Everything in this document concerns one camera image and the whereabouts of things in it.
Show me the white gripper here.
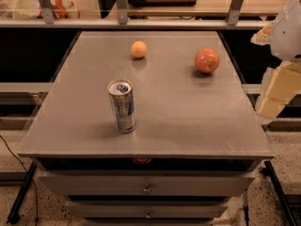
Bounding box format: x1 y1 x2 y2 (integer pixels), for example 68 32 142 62
251 0 301 120

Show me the red apple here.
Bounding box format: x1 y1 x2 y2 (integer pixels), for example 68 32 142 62
194 47 220 74

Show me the silver blue redbull can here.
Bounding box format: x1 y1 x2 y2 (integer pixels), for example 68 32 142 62
107 79 135 134

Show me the orange fruit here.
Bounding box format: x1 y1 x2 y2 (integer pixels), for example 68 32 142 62
131 41 147 58

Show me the grey drawer cabinet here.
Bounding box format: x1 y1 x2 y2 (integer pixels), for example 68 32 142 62
22 31 273 226

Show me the red object inside cabinet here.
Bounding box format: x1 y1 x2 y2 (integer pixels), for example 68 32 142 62
133 157 151 165

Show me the lower drawer with knob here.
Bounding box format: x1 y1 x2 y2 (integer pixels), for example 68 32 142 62
66 202 228 219

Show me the drawer with knob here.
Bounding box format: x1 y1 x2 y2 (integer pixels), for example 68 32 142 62
39 171 254 197
66 202 228 219

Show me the upper drawer with knob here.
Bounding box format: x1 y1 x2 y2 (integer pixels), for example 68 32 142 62
39 171 254 197

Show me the orange white plastic bag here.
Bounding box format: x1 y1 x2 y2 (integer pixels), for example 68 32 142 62
37 0 80 19

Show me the black cable on floor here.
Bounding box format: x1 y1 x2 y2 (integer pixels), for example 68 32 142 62
0 135 40 226

